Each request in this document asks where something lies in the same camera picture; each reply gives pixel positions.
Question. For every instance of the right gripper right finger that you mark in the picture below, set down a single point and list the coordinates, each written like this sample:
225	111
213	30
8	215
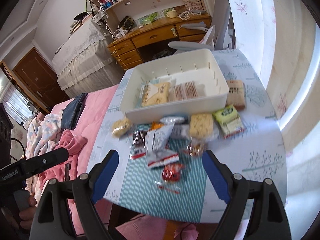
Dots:
230	187

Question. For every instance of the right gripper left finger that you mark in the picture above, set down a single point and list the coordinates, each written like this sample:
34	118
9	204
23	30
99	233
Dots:
88	189

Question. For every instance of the clear bag brown nut snack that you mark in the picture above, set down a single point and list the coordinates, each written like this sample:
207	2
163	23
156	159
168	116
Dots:
195	147

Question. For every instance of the brown white chocolate cake pack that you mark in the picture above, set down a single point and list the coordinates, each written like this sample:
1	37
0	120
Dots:
138	148

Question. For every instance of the clear bag puffed rice snack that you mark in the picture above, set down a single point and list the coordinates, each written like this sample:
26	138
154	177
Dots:
201	125

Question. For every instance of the large white grey snack bag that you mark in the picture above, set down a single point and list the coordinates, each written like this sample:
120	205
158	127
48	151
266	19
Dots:
157	153

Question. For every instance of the person's left hand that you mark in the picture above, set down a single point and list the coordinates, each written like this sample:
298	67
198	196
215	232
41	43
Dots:
28	214

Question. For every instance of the white tree print tablecloth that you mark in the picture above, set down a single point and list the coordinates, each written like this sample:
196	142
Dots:
257	153

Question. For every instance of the pastel floral blanket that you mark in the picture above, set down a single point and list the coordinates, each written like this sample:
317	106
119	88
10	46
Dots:
43	136

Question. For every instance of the clear red-strip wrapper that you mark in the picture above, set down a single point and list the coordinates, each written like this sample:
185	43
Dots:
170	187

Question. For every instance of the white red-edged snack pack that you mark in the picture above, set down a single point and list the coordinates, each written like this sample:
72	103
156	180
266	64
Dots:
233	127

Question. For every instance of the red foil candy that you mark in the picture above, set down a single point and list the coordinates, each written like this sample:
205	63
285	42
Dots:
172	172

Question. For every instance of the small round yellow snack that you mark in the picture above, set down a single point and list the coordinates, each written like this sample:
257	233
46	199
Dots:
121	127

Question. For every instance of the green snack pack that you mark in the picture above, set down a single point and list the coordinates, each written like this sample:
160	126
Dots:
226	115

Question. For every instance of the dark blue folded clothing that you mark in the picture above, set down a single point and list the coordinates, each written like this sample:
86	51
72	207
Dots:
71	114

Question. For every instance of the orange snack pack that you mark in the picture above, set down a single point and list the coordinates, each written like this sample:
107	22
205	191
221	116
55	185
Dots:
156	125

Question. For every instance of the brown paper snack pack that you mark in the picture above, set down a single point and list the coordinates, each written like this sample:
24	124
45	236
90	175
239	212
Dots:
236	95

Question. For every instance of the silver foil snack pack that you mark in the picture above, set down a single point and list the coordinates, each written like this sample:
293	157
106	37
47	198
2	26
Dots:
172	120

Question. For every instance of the brown wooden door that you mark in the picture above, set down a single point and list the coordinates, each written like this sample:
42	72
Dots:
40	79

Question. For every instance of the clear striped biscuit pack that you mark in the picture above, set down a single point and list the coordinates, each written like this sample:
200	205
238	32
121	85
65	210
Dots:
183	91

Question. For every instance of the yellow cracker pack in bin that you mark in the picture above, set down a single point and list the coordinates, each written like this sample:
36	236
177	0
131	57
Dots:
155	94

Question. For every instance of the lace covered cabinet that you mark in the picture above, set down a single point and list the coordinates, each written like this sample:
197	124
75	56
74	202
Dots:
84	63

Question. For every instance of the white plastic storage bin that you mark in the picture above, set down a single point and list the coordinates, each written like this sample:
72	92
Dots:
199	66

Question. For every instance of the wooden desk with drawers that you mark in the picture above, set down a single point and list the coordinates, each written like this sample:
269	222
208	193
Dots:
143	44

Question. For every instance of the grey office chair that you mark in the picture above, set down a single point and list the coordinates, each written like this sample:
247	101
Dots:
217	37

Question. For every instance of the yellow mug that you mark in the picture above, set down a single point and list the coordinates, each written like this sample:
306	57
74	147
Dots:
172	14

